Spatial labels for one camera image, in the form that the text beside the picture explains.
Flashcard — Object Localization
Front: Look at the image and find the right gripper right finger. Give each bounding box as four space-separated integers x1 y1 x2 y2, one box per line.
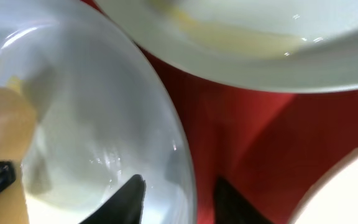
213 177 272 224

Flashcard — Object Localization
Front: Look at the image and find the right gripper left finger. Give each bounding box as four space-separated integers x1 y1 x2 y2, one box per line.
81 174 146 224

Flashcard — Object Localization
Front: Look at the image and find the green and yellow sponge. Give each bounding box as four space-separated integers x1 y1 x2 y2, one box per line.
0 77 37 224

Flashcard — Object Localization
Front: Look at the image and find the light blue plate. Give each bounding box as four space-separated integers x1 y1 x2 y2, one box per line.
0 1 196 223

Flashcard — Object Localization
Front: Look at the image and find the white plate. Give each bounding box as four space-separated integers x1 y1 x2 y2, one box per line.
288 148 358 224

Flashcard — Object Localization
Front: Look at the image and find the light green plate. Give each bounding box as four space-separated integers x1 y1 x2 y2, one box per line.
96 0 358 93

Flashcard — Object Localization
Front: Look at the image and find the red plastic tray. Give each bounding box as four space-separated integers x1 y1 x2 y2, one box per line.
80 0 358 224

